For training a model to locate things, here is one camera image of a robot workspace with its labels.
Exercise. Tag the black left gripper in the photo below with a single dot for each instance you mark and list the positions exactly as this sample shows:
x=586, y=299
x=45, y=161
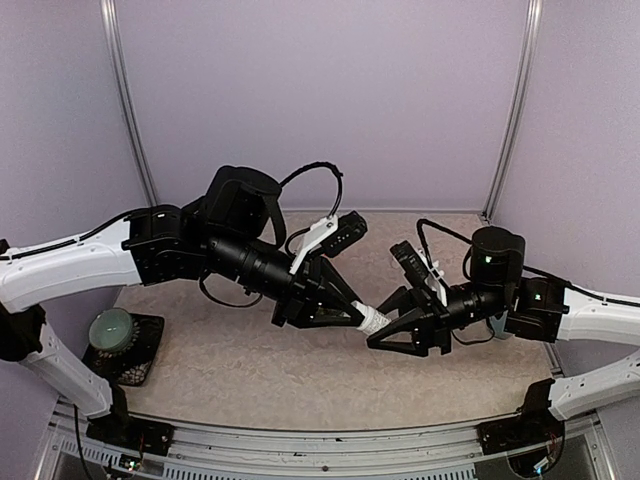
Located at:
x=305, y=292

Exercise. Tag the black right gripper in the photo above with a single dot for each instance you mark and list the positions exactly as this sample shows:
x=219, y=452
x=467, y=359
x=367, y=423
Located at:
x=417, y=347

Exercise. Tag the small white pill bottle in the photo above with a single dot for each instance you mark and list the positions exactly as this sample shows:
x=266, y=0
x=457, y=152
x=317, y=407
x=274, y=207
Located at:
x=373, y=320

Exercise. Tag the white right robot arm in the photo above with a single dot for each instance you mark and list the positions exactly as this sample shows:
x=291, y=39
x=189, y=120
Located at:
x=541, y=306

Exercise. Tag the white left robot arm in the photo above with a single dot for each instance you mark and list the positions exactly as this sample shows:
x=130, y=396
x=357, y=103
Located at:
x=235, y=230

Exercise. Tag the light blue mug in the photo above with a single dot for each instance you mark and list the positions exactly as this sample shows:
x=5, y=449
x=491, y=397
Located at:
x=498, y=325

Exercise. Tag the black square tray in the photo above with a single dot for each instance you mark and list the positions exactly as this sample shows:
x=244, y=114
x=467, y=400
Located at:
x=130, y=366

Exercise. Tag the green ceramic bowl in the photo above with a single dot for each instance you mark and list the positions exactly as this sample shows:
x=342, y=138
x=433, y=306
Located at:
x=112, y=330

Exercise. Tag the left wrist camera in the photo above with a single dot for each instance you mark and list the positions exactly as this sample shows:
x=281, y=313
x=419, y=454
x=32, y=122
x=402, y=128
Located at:
x=329, y=236

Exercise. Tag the front aluminium rail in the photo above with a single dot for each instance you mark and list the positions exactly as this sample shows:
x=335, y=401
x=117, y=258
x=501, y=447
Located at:
x=198, y=451

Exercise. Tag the right aluminium frame post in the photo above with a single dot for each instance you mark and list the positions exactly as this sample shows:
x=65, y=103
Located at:
x=516, y=108

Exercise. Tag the aluminium frame post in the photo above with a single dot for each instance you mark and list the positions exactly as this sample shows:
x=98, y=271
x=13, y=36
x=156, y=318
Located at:
x=516, y=108
x=114, y=43

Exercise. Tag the left aluminium frame post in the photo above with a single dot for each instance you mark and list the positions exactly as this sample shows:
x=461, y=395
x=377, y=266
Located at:
x=114, y=43

